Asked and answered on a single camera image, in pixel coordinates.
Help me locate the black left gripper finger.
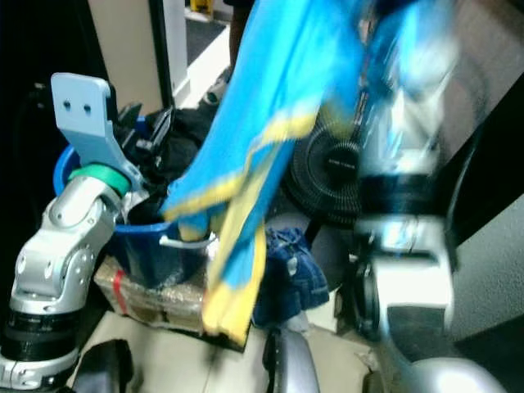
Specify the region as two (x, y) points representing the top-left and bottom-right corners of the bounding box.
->
(143, 106), (174, 160)

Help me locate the blue and yellow garment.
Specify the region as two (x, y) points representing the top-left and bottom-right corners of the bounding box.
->
(162, 0), (459, 345)

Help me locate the dark clothes pile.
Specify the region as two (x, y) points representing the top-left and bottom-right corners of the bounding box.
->
(123, 115), (214, 226)

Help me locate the white sandal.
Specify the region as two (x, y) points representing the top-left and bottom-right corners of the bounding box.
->
(203, 74), (234, 106)

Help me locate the white door panel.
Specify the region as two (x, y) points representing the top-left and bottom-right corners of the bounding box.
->
(86, 0), (187, 111)

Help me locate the blue plastic bucket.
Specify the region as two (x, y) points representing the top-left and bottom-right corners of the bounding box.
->
(53, 119), (214, 289)

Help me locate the clear plastic bag red tape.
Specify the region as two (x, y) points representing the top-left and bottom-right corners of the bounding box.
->
(94, 255), (214, 330)

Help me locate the black floor fan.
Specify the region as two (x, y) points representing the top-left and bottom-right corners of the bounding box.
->
(282, 106), (369, 230)

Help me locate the blue denim garment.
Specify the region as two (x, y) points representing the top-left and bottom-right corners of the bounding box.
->
(254, 225), (330, 328)

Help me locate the grey right robot leg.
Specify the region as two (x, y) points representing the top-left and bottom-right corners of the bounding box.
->
(262, 327), (320, 393)

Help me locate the pale blue left wrist camera mount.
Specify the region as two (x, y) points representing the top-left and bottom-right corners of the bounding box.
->
(51, 72), (144, 193)

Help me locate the pale bucket handle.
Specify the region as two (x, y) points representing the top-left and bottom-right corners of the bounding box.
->
(160, 233), (218, 251)

